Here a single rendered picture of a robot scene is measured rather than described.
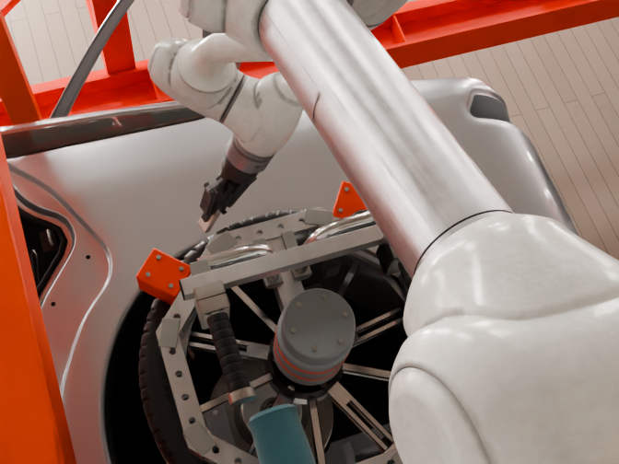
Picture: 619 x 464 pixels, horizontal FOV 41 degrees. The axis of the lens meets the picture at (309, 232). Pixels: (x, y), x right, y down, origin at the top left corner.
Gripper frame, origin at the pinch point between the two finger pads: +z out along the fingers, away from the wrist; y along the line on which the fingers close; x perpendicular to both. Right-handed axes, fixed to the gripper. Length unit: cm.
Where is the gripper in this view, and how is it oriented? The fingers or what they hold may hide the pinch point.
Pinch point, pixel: (208, 217)
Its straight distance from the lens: 177.2
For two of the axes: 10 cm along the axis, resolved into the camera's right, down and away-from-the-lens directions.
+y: 6.9, -2.8, 6.6
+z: -4.4, 5.7, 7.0
